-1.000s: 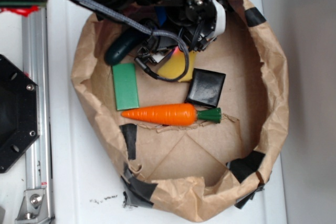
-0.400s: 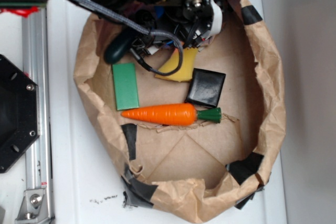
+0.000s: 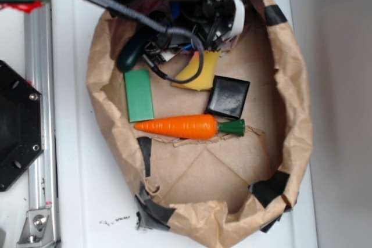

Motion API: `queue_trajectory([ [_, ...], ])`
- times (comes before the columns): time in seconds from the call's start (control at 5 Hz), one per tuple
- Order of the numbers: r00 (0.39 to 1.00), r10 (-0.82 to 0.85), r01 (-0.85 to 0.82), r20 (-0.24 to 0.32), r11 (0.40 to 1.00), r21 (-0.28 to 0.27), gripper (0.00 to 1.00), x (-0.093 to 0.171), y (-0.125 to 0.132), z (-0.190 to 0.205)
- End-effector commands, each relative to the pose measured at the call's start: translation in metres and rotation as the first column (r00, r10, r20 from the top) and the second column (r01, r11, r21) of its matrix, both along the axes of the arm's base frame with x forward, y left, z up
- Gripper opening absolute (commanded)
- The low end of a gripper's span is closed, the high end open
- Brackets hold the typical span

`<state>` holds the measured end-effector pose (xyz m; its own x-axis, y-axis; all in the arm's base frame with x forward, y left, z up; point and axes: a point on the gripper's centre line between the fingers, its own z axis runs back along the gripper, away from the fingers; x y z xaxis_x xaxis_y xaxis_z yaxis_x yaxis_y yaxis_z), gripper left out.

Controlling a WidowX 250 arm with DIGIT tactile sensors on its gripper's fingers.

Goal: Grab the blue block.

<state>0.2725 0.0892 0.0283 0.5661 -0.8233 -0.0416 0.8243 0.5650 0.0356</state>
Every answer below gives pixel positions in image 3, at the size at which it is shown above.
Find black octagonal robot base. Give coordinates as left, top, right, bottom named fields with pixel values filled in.
left=1, top=60, right=43, bottom=192

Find brown paper bag bin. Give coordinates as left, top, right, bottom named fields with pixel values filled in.
left=86, top=0, right=313, bottom=247

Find yellow sponge piece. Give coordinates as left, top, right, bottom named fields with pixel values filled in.
left=171, top=51, right=221, bottom=91

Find dark green toy cucumber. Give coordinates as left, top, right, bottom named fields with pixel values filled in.
left=117, top=27, right=153, bottom=73

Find blue rectangular block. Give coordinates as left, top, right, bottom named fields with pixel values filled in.
left=169, top=1, right=181, bottom=20

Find black square block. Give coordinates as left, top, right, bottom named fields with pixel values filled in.
left=205, top=76, right=251, bottom=120

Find grey braided cable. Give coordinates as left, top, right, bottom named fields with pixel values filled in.
left=28, top=0, right=205, bottom=84

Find orange toy carrot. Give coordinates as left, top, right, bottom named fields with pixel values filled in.
left=134, top=114, right=245, bottom=139

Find green rectangular block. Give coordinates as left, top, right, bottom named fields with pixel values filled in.
left=124, top=70, right=155, bottom=123

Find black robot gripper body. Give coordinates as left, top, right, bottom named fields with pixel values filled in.
left=145, top=0, right=245, bottom=63

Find metal corner bracket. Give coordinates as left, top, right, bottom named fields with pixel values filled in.
left=16, top=209, right=56, bottom=247

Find aluminium extrusion rail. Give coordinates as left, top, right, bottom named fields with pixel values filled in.
left=24, top=4, right=61, bottom=247

